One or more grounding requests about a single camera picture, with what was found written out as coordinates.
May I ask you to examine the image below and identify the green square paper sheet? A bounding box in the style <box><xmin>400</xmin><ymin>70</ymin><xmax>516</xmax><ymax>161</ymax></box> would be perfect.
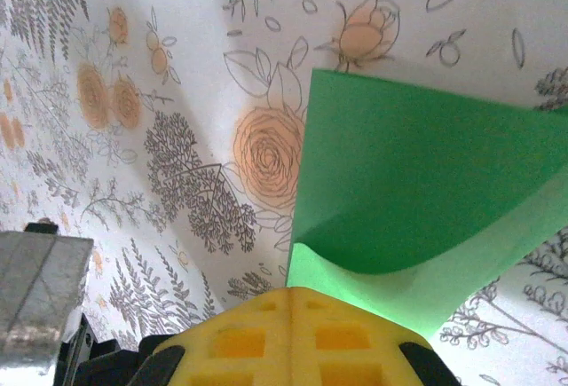
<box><xmin>286</xmin><ymin>67</ymin><xmax>568</xmax><ymax>347</ymax></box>

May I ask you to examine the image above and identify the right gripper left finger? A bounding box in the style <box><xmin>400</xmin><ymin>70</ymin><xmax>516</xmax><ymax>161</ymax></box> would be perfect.
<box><xmin>128</xmin><ymin>287</ymin><xmax>294</xmax><ymax>386</ymax></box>

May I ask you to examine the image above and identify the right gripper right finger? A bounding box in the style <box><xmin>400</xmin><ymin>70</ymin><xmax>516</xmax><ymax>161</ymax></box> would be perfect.
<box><xmin>288</xmin><ymin>287</ymin><xmax>463</xmax><ymax>386</ymax></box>

